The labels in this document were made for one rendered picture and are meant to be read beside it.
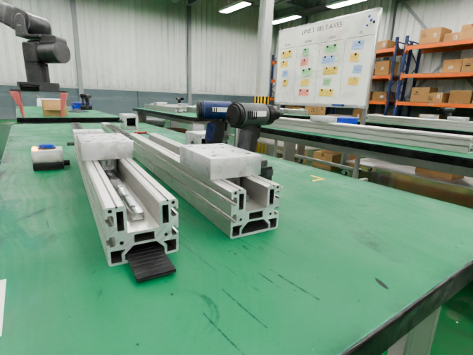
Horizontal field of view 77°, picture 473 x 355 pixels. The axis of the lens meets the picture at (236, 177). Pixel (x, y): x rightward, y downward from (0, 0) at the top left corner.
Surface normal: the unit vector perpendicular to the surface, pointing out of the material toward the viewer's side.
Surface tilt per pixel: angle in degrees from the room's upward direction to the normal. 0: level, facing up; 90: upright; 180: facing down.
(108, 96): 90
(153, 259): 0
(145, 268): 0
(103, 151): 90
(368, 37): 90
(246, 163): 90
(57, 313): 0
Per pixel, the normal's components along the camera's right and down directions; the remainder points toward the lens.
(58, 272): 0.04, -0.97
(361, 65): -0.84, 0.14
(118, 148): 0.51, 0.24
